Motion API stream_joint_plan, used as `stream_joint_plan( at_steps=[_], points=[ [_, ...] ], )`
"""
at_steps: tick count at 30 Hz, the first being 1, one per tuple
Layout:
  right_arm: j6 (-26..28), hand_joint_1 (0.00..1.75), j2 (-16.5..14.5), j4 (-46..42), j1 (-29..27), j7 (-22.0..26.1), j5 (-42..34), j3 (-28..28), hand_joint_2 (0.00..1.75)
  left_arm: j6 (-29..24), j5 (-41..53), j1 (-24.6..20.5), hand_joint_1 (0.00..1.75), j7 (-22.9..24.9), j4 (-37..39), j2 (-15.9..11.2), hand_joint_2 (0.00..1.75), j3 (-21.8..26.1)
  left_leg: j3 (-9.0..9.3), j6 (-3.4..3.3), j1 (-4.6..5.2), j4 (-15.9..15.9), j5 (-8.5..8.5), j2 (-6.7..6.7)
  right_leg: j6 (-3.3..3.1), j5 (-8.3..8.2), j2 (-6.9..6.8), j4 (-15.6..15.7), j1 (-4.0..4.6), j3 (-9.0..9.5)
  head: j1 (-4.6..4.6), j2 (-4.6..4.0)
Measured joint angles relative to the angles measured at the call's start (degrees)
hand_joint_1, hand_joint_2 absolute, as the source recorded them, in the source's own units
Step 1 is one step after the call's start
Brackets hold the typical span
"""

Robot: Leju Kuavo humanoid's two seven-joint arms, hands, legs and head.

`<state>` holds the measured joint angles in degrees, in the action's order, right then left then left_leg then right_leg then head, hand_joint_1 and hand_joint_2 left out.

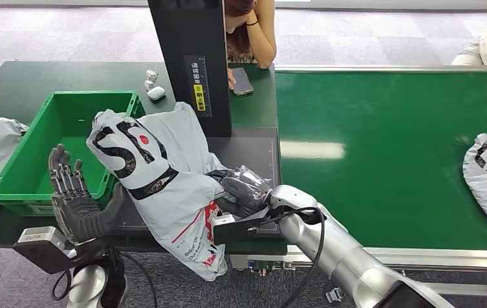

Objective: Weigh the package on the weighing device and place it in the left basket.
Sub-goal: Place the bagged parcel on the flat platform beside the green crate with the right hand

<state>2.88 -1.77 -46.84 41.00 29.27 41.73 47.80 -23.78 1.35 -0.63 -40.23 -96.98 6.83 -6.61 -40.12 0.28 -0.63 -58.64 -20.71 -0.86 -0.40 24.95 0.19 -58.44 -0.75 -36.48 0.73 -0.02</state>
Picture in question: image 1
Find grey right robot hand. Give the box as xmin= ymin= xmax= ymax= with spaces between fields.
xmin=207 ymin=165 xmax=274 ymax=218

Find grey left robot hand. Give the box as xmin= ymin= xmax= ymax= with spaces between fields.
xmin=49 ymin=144 xmax=130 ymax=246

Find grey courier package red print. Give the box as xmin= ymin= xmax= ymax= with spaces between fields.
xmin=87 ymin=101 xmax=230 ymax=282

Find black weighing platform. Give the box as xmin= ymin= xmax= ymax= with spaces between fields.
xmin=117 ymin=126 xmax=283 ymax=240

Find green plastic basket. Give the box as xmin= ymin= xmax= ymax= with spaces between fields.
xmin=0 ymin=90 xmax=147 ymax=218

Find electronics board under table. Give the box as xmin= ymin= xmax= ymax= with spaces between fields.
xmin=246 ymin=258 xmax=287 ymax=278

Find grey smartphone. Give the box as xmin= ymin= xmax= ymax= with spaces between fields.
xmin=230 ymin=66 xmax=255 ymax=97

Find white earbuds case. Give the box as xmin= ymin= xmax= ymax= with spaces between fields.
xmin=146 ymin=86 xmax=167 ymax=101

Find small metal clamp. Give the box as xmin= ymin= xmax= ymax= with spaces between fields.
xmin=325 ymin=287 xmax=346 ymax=304

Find black scanner column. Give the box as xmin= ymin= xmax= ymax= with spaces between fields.
xmin=147 ymin=0 xmax=232 ymax=138

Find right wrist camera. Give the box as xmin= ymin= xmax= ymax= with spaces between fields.
xmin=212 ymin=214 xmax=283 ymax=246

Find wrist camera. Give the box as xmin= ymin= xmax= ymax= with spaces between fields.
xmin=212 ymin=214 xmax=283 ymax=246
xmin=13 ymin=226 xmax=79 ymax=275

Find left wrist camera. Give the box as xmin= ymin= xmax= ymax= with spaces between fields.
xmin=13 ymin=226 xmax=79 ymax=275

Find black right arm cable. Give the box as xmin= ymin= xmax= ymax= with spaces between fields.
xmin=264 ymin=206 xmax=327 ymax=308

